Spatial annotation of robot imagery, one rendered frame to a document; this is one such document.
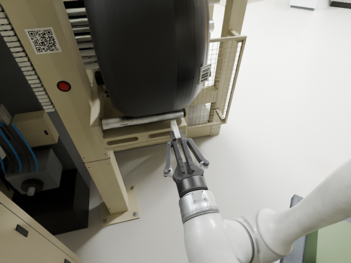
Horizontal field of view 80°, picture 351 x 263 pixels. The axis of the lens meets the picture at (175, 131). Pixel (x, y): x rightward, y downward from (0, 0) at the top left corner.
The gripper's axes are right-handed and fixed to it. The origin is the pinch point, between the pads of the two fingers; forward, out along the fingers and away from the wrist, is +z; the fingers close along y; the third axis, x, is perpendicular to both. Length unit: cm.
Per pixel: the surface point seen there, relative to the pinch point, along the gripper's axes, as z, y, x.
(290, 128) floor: 60, -136, 112
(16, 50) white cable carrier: 31, 43, -13
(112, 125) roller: 18.4, 20.6, 14.4
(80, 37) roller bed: 68, 31, 4
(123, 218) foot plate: 9, 32, 104
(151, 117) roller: 18.8, 5.1, 13.9
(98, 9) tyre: 16.1, 15.0, -29.1
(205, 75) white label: 10.0, -11.1, -11.6
